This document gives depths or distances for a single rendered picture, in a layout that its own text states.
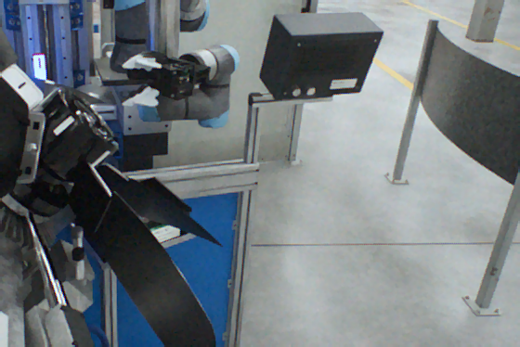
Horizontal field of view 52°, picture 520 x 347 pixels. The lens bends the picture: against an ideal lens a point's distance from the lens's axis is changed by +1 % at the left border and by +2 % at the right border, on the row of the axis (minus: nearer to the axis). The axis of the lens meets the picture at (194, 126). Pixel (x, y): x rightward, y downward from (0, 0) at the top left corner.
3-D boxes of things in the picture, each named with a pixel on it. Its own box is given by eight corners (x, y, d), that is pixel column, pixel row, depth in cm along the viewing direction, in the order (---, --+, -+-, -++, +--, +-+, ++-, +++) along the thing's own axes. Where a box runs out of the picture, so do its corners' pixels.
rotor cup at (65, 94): (-4, 189, 63) (76, 119, 63) (-27, 121, 73) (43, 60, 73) (71, 229, 74) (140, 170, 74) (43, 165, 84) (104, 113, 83)
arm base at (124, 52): (106, 60, 161) (105, 28, 157) (153, 57, 165) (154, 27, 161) (113, 75, 148) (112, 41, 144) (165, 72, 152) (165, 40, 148)
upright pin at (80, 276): (73, 289, 80) (71, 254, 77) (71, 279, 82) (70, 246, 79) (87, 286, 80) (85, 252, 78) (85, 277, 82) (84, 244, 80)
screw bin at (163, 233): (103, 266, 107) (102, 238, 104) (71, 225, 119) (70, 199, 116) (191, 234, 118) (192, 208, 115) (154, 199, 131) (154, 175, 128)
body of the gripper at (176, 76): (179, 66, 101) (213, 57, 110) (145, 56, 105) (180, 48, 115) (175, 103, 104) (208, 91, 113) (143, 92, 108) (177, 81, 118)
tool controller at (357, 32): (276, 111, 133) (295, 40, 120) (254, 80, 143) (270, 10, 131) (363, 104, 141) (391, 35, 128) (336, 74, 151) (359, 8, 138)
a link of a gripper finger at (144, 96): (139, 109, 97) (169, 86, 103) (116, 100, 100) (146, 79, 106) (141, 122, 99) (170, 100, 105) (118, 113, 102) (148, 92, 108)
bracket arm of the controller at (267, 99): (252, 108, 133) (253, 96, 132) (247, 103, 136) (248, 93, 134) (332, 101, 140) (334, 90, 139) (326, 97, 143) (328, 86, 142)
